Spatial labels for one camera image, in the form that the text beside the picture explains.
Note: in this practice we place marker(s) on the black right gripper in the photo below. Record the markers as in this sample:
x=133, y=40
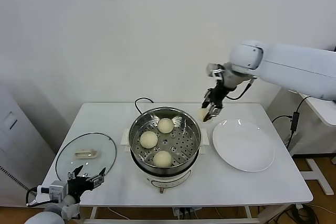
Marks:
x=218, y=94

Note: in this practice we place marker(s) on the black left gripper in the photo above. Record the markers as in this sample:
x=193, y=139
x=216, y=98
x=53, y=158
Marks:
x=77, y=186

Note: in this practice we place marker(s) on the white steamed baozi bun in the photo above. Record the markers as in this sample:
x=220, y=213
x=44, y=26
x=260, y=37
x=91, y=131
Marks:
x=165, y=125
x=162, y=158
x=202, y=113
x=148, y=139

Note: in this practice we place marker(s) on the round glass pot lid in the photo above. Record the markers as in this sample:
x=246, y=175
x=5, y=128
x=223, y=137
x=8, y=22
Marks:
x=86, y=153

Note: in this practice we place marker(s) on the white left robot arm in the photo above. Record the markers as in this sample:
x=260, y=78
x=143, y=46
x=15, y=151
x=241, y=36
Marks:
x=44, y=217

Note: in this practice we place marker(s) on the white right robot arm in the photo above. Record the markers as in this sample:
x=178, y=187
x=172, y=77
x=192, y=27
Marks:
x=288, y=64

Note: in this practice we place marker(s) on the stainless steel steamer basket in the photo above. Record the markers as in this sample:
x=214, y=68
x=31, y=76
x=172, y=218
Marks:
x=162, y=113

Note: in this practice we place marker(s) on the round white plate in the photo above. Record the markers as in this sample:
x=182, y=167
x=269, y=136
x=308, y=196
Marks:
x=241, y=145

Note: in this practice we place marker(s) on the grey metal cabinet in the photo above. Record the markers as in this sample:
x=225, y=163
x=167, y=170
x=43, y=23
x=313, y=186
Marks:
x=15, y=142

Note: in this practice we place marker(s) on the white power strip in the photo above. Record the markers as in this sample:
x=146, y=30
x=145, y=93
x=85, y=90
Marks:
x=183, y=211

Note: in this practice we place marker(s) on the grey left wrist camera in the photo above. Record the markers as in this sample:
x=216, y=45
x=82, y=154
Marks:
x=56, y=188

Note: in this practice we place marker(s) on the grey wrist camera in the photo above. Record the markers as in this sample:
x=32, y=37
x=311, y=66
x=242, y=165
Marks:
x=212, y=68
x=56, y=188

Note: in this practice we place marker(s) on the white table frame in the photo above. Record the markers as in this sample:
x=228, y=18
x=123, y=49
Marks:
x=93, y=212

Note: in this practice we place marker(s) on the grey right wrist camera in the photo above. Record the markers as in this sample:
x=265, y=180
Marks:
x=212, y=68

